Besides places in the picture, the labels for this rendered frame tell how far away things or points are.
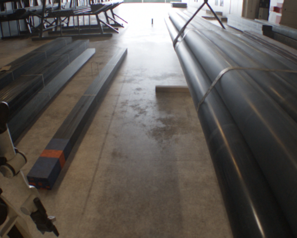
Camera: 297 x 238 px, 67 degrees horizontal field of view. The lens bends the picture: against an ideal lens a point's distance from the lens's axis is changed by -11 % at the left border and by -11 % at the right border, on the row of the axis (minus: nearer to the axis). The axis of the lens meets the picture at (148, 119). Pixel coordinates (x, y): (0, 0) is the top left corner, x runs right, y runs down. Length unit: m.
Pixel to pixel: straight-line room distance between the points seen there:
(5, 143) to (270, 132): 1.03
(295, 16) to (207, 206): 14.02
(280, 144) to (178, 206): 1.82
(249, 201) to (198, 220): 1.66
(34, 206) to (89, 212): 1.04
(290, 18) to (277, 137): 14.83
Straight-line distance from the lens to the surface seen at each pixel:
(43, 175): 2.61
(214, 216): 2.34
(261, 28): 12.36
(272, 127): 0.70
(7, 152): 1.21
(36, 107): 4.19
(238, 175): 0.72
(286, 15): 15.27
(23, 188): 1.33
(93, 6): 10.53
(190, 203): 2.41
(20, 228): 1.29
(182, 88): 4.72
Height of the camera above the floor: 1.75
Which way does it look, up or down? 28 degrees down
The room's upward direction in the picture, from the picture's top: straight up
